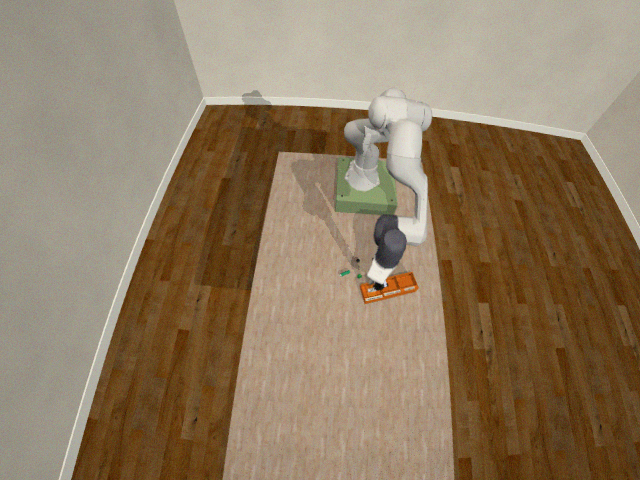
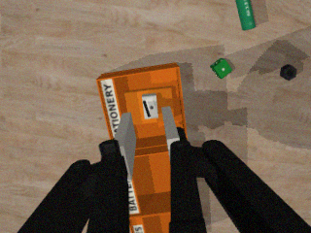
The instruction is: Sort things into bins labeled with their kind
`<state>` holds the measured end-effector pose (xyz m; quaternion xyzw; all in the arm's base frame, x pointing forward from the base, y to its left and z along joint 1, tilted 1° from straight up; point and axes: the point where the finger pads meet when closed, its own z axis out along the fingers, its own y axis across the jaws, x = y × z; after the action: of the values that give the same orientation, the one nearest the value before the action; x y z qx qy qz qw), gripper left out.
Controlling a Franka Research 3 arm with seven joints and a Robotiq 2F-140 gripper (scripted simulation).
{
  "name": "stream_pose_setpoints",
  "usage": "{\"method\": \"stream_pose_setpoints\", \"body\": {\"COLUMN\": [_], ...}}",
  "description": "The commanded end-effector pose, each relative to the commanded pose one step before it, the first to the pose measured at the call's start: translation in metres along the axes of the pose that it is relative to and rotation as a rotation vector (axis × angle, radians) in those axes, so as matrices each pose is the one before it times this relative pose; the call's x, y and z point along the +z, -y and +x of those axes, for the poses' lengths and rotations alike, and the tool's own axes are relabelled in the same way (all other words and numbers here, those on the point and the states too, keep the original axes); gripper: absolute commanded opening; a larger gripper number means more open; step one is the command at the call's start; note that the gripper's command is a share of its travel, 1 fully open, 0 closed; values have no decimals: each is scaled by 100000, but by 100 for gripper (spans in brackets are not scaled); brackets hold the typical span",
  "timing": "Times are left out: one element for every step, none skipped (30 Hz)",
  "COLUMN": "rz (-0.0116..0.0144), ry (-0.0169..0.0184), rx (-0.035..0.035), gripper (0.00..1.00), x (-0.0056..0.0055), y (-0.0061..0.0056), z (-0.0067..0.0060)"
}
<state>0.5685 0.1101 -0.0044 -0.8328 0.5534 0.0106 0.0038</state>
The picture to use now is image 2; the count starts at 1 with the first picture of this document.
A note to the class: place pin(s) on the orange three-bin rack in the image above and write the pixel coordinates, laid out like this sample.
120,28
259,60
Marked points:
149,191

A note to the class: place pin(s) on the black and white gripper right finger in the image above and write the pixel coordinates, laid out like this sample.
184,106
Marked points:
250,203

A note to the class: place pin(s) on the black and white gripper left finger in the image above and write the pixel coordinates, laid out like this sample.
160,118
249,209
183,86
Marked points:
62,210

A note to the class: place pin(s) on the green aa battery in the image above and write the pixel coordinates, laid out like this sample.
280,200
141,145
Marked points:
245,13

